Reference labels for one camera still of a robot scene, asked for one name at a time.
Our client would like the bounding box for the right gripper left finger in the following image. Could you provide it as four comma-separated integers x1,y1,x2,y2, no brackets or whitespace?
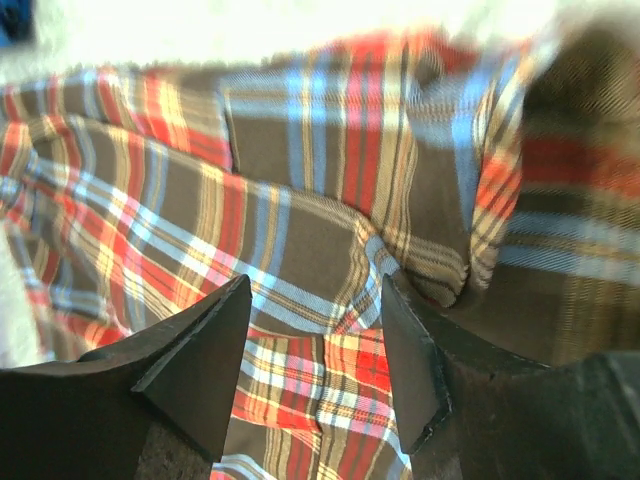
1,276,251,479

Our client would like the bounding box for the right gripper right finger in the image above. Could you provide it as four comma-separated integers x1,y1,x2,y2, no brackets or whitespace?
381,276,639,479

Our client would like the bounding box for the red brown plaid shirt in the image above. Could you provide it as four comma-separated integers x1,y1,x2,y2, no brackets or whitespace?
1,26,639,479

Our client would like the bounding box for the blue plaid folded shirt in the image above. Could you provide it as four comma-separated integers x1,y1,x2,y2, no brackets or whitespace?
0,0,35,48

